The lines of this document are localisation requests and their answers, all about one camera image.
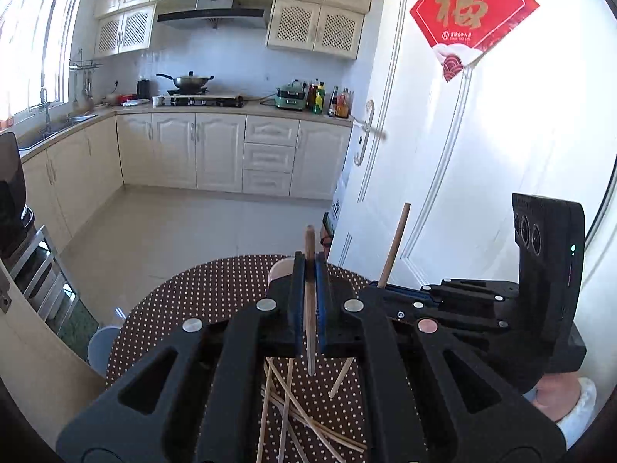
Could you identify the black range hood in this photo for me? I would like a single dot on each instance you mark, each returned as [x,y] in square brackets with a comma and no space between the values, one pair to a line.
[214,14]

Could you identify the dark sauce bottle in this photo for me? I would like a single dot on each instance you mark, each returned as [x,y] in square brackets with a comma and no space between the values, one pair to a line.
[331,110]

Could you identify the gas stove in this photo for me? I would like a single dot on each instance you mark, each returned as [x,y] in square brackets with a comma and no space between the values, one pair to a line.
[177,99]

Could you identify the sink faucet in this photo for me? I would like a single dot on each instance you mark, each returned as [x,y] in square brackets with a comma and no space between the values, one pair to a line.
[45,108]

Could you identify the black tripod camera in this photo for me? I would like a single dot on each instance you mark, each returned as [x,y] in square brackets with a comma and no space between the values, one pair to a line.
[16,218]

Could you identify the pink cylindrical utensil cup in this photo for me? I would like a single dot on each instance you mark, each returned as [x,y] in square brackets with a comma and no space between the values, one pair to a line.
[281,268]

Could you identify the brown polka dot tablecloth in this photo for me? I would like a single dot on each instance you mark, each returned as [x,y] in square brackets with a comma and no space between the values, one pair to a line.
[213,293]

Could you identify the light blue stool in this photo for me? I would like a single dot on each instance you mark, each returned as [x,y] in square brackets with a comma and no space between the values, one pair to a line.
[100,347]

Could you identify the red fu door decoration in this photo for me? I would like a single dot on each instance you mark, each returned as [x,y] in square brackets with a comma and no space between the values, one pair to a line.
[461,31]

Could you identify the person's right hand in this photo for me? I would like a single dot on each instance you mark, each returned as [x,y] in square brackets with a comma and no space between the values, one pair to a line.
[557,394]

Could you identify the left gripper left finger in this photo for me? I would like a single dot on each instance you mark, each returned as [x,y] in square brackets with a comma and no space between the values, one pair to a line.
[195,396]

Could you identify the green bottle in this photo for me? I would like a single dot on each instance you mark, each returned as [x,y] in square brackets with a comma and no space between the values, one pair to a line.
[319,98]

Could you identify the metal shelf rack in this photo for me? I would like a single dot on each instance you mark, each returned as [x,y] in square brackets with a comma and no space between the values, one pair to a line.
[43,279]

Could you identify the cream lower kitchen cabinets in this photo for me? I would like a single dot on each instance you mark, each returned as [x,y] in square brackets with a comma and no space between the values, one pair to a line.
[71,172]

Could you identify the silver door handle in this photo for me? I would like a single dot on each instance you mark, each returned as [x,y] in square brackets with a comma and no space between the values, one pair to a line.
[362,131]

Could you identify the black wok with lid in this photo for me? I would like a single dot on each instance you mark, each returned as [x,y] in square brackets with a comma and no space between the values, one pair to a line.
[189,82]

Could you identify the kitchen window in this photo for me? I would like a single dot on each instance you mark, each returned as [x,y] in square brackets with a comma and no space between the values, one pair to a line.
[36,40]

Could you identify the white door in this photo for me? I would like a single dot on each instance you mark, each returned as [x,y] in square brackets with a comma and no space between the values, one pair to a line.
[536,114]

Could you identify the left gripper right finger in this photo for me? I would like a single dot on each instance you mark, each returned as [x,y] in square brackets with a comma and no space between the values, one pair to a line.
[427,397]

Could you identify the green electric cooker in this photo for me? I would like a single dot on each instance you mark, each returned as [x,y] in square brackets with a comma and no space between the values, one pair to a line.
[292,96]

